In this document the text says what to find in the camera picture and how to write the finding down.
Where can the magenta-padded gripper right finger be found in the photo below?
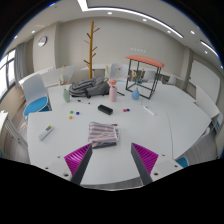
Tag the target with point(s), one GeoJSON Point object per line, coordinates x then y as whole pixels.
{"type": "Point", "coordinates": [146, 158]}

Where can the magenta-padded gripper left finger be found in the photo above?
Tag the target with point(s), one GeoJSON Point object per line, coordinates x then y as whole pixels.
{"type": "Point", "coordinates": [78, 158]}

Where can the pink and grey striped towel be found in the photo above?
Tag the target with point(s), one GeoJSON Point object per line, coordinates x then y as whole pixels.
{"type": "Point", "coordinates": [103, 135]}

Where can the white remote control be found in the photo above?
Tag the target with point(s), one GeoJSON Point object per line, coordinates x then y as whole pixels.
{"type": "Point", "coordinates": [45, 132]}

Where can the orange round magnet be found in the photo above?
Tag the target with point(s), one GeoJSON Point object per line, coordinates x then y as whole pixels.
{"type": "Point", "coordinates": [70, 117]}

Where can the white flat bar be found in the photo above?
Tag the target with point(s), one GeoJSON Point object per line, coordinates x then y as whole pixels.
{"type": "Point", "coordinates": [149, 110]}

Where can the black rectangular case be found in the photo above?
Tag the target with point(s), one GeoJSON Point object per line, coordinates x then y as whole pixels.
{"type": "Point", "coordinates": [105, 109]}

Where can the black marker pen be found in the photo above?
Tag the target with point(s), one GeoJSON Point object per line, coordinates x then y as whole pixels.
{"type": "Point", "coordinates": [83, 101]}

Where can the green vase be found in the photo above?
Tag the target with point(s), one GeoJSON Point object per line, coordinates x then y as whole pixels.
{"type": "Point", "coordinates": [66, 96]}

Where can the blue vase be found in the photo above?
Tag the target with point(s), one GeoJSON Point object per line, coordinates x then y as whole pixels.
{"type": "Point", "coordinates": [135, 94]}

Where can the grey backpack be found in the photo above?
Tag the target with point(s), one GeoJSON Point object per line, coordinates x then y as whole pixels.
{"type": "Point", "coordinates": [90, 87]}

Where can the pink vase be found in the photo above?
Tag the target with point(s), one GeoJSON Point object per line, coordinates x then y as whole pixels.
{"type": "Point", "coordinates": [113, 94]}

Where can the dried pale stems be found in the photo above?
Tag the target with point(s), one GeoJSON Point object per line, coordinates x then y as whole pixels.
{"type": "Point", "coordinates": [138, 80]}

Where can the white side table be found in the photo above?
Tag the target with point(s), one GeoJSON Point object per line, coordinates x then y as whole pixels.
{"type": "Point", "coordinates": [6, 125]}

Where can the dried beige stems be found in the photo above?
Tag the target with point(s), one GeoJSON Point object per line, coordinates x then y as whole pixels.
{"type": "Point", "coordinates": [62, 78]}

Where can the white chair with blue seat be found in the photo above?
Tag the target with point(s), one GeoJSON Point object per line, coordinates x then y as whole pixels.
{"type": "Point", "coordinates": [33, 90]}

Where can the pink flower bouquet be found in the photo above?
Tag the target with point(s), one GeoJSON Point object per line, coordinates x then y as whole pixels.
{"type": "Point", "coordinates": [112, 82]}

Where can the white plastic chair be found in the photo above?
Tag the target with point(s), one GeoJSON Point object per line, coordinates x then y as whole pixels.
{"type": "Point", "coordinates": [118, 70]}

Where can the wooden coat stand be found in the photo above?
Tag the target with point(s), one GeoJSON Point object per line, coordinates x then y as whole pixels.
{"type": "Point", "coordinates": [91, 50]}

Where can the window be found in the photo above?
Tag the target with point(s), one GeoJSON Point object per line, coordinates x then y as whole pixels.
{"type": "Point", "coordinates": [6, 75]}

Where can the grey curtain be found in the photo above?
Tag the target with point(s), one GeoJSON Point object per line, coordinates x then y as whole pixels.
{"type": "Point", "coordinates": [20, 61]}

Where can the ceiling lights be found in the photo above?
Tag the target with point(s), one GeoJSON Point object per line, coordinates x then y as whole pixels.
{"type": "Point", "coordinates": [82, 4]}

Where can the orange-topped black frame stand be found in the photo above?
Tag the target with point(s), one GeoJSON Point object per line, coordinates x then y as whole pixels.
{"type": "Point", "coordinates": [146, 60]}

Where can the round wall clock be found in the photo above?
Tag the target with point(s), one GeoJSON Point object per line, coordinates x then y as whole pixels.
{"type": "Point", "coordinates": [42, 41]}

